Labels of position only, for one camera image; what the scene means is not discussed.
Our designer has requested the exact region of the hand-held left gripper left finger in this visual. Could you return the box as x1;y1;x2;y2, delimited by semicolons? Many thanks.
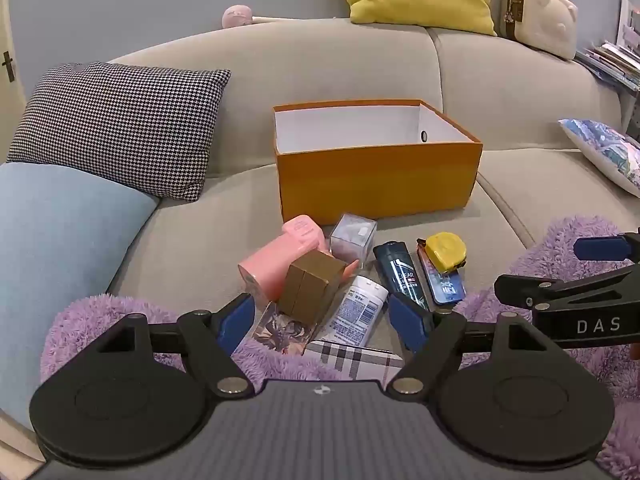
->
95;292;256;397

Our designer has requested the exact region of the yellow tape measure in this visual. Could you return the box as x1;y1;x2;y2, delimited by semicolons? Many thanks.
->
417;231;467;275

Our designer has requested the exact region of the dark shampoo bottle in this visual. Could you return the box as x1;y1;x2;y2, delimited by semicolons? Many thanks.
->
372;241;431;313

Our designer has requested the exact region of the printed landscape pillow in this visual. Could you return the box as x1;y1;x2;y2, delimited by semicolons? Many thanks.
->
558;119;640;198

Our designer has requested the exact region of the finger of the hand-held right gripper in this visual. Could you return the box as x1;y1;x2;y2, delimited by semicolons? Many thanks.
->
494;266;640;313
573;232;640;263

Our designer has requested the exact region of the stack of magazines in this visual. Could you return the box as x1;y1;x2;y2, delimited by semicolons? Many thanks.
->
574;0;640;93

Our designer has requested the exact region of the small brown cardboard box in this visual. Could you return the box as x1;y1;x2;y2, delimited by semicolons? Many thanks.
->
278;250;348;322

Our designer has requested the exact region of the plaid case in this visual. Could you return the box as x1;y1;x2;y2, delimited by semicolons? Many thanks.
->
305;338;406;381

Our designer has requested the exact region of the clear plastic cube box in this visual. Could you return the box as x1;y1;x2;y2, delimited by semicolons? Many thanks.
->
329;213;378;267

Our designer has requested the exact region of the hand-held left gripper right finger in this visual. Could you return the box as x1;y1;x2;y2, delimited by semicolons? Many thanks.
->
387;292;553;396

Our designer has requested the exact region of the pink bottle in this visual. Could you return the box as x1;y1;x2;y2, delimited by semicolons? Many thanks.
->
238;214;360;299

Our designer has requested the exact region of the beige sofa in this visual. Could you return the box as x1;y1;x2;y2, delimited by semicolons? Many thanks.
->
0;24;640;466

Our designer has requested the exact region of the purple fluffy blanket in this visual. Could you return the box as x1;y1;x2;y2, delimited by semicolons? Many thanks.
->
40;216;640;480

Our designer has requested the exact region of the houndstooth pillow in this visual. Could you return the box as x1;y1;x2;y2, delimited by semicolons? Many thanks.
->
6;62;232;203

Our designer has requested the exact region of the cream small suitcase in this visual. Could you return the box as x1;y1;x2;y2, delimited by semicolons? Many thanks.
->
501;0;579;61

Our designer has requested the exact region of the light blue pillow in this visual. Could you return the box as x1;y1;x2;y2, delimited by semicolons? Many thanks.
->
0;161;161;431

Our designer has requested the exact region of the orange cardboard box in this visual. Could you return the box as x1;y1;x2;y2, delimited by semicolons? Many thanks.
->
272;99;484;226

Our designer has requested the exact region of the red and blue phone case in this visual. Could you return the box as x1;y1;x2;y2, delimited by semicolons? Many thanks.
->
416;245;467;306

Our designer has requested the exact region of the cartoon print case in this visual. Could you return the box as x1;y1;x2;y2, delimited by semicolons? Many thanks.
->
252;301;326;357

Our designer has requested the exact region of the white tube bottle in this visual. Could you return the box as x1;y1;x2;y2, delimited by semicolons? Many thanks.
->
315;275;390;348

